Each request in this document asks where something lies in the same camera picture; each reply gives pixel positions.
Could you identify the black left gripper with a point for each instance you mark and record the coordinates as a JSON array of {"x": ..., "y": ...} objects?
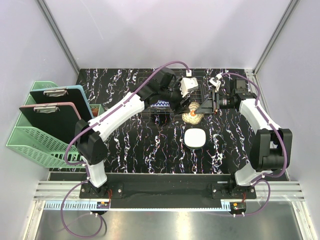
[{"x": 183, "y": 107}]

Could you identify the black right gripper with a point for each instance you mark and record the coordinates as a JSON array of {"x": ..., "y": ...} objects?
[{"x": 207, "y": 107}]

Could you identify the yellow floral scalloped bowl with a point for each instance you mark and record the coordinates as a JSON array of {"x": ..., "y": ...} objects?
[{"x": 191, "y": 117}]

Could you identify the blue white zigzag bowl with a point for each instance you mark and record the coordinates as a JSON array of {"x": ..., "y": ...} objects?
[{"x": 160, "y": 104}]

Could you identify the white bowl dark blue outside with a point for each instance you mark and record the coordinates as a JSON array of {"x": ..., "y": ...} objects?
[{"x": 194, "y": 138}]

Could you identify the red patterned bowl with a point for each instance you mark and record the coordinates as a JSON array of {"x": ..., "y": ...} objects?
[{"x": 95, "y": 111}]

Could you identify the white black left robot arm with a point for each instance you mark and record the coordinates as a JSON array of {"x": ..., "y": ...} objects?
[{"x": 90, "y": 136}]

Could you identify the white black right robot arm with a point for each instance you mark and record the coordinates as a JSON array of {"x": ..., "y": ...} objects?
[{"x": 270, "y": 152}]

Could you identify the black marble pattern mat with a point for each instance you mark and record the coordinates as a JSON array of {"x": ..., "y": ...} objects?
[{"x": 154, "y": 143}]

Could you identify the blue edged black clipboard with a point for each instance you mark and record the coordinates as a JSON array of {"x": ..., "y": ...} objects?
[{"x": 74, "y": 94}]

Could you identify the pink edged black clipboard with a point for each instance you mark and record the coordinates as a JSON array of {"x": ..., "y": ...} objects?
[{"x": 56, "y": 119}]

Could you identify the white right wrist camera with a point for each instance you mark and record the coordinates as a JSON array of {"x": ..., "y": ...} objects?
[{"x": 216, "y": 82}]

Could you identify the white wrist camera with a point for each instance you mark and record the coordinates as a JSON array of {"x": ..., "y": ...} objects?
[
  {"x": 187, "y": 85},
  {"x": 216, "y": 82}
]

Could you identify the grey wire dish rack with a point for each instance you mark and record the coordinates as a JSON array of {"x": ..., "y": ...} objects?
[{"x": 196, "y": 96}]

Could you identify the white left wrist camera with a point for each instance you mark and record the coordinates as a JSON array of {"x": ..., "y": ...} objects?
[{"x": 187, "y": 85}]

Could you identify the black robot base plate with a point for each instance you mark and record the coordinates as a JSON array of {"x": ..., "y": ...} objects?
[{"x": 165, "y": 188}]

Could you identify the aluminium frame rail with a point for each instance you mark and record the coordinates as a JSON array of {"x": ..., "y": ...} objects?
[{"x": 68, "y": 195}]

